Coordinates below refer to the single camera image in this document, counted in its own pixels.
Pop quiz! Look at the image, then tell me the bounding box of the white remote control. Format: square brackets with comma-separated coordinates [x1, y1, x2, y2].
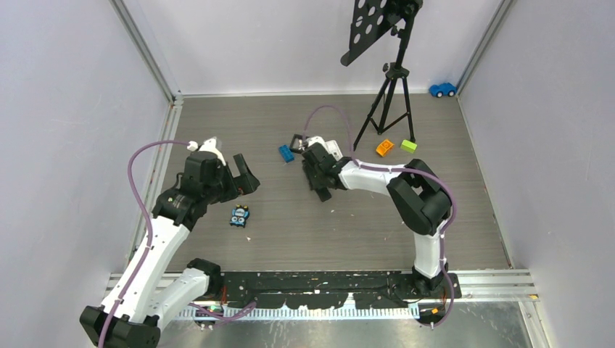
[325, 140, 343, 161]

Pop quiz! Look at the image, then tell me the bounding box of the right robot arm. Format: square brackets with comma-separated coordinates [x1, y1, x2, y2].
[302, 143, 453, 298]

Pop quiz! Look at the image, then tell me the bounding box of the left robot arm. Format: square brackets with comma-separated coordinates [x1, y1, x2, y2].
[80, 150, 260, 347]

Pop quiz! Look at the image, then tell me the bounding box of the blue robot face toy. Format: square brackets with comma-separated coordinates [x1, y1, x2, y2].
[229, 204, 250, 228]

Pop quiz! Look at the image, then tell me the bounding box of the blue toy brick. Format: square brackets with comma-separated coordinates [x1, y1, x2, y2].
[278, 144, 295, 163]

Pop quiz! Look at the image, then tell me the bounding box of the orange toy brick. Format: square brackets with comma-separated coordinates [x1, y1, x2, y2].
[376, 139, 395, 157]

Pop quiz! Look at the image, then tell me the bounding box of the green toy brick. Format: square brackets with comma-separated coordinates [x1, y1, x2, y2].
[400, 139, 418, 154]

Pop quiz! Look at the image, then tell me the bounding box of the blue toy car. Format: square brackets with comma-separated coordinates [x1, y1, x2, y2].
[429, 83, 457, 98]

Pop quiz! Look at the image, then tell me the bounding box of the black tripod stand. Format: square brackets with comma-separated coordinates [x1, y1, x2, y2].
[340, 0, 424, 149]

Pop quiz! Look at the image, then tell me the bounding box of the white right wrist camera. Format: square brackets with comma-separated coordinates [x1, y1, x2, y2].
[300, 136, 326, 150]

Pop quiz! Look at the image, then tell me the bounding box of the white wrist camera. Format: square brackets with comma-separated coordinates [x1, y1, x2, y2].
[300, 136, 326, 150]
[186, 136, 227, 166]

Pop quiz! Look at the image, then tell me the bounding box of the black square frame box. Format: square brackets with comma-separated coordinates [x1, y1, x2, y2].
[289, 133, 305, 154]

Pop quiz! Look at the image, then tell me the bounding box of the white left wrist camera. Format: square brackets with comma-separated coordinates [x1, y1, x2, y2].
[186, 136, 227, 166]

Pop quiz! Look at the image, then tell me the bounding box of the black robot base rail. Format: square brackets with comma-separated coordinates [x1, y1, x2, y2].
[175, 257, 462, 311]

